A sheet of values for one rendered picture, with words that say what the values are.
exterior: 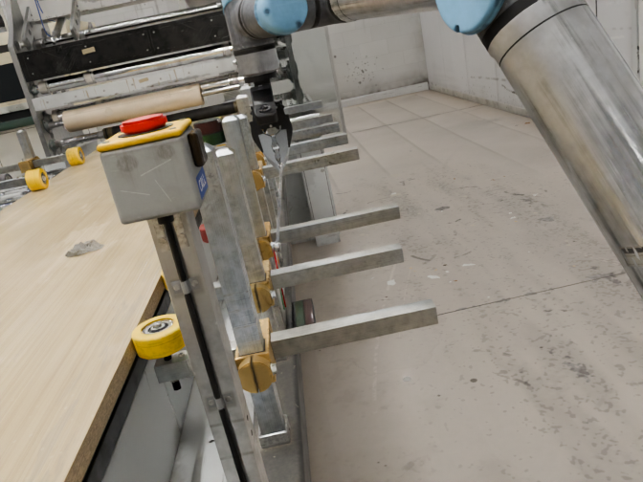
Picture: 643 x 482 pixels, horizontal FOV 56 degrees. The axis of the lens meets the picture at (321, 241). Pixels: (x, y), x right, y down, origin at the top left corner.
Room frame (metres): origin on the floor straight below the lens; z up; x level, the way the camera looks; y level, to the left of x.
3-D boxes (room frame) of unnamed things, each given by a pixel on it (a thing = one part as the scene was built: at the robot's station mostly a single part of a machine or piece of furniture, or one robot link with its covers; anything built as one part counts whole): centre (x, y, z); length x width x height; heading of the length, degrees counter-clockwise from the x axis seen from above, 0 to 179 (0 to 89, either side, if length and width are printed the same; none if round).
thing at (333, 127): (2.09, 0.11, 0.95); 0.50 x 0.04 x 0.04; 90
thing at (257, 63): (1.36, 0.06, 1.23); 0.10 x 0.09 x 0.05; 90
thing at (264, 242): (1.32, 0.14, 0.85); 0.13 x 0.06 x 0.05; 0
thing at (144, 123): (0.53, 0.13, 1.22); 0.04 x 0.04 x 0.02
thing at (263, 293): (1.07, 0.13, 0.84); 0.13 x 0.06 x 0.05; 0
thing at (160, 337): (0.83, 0.27, 0.85); 0.08 x 0.08 x 0.11
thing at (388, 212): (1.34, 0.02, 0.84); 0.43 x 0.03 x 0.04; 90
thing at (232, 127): (1.29, 0.14, 0.90); 0.03 x 0.03 x 0.48; 0
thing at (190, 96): (3.65, 0.70, 1.05); 1.43 x 0.12 x 0.12; 90
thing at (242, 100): (1.79, 0.14, 0.90); 0.03 x 0.03 x 0.48; 0
